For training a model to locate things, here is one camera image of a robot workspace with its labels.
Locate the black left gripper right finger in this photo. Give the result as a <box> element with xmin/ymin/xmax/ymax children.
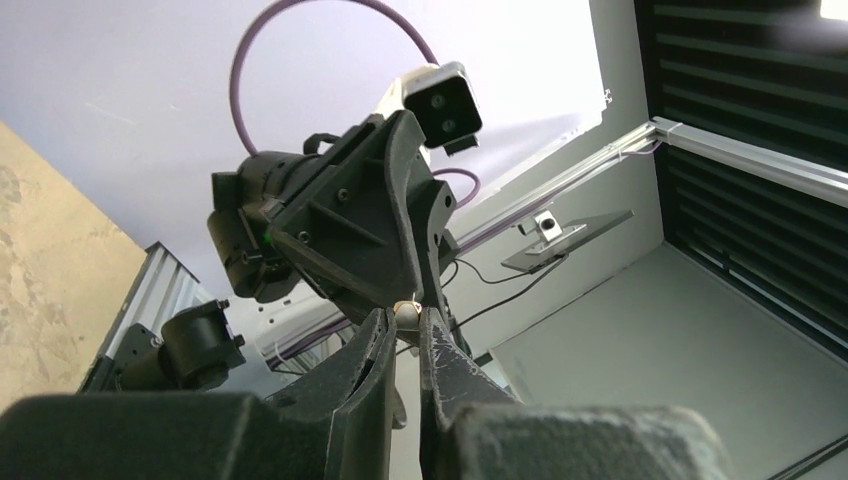
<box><xmin>419</xmin><ymin>308</ymin><xmax>735</xmax><ymax>479</ymax></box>

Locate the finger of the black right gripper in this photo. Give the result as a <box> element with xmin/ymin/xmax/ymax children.
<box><xmin>408</xmin><ymin>180</ymin><xmax>471</xmax><ymax>354</ymax></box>
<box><xmin>268</xmin><ymin>110</ymin><xmax>424</xmax><ymax>324</ymax></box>

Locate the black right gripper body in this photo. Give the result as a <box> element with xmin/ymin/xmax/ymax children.
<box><xmin>207</xmin><ymin>134</ymin><xmax>341</xmax><ymax>304</ymax></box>

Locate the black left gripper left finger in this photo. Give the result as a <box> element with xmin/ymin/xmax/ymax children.
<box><xmin>1</xmin><ymin>309</ymin><xmax>396</xmax><ymax>479</ymax></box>

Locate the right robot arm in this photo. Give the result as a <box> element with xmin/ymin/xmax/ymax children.
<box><xmin>81</xmin><ymin>109</ymin><xmax>459</xmax><ymax>393</ymax></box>

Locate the black slatted window blind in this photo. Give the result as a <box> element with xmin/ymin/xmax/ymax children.
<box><xmin>635</xmin><ymin>0</ymin><xmax>847</xmax><ymax>359</ymax></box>

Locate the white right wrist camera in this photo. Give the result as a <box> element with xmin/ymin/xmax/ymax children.
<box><xmin>373</xmin><ymin>61</ymin><xmax>482</xmax><ymax>157</ymax></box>

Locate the aluminium frame rail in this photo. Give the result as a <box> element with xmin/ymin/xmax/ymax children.
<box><xmin>78</xmin><ymin>242</ymin><xmax>212</xmax><ymax>393</ymax></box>

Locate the overhead camera on plate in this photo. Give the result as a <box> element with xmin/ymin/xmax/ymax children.
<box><xmin>501</xmin><ymin>210</ymin><xmax>634</xmax><ymax>274</ymax></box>

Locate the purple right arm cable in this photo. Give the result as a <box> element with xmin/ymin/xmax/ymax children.
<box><xmin>228</xmin><ymin>0</ymin><xmax>483</xmax><ymax>213</ymax></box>

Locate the aluminium vertical frame post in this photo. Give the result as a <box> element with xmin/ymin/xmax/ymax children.
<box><xmin>457</xmin><ymin>116</ymin><xmax>847</xmax><ymax>257</ymax></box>

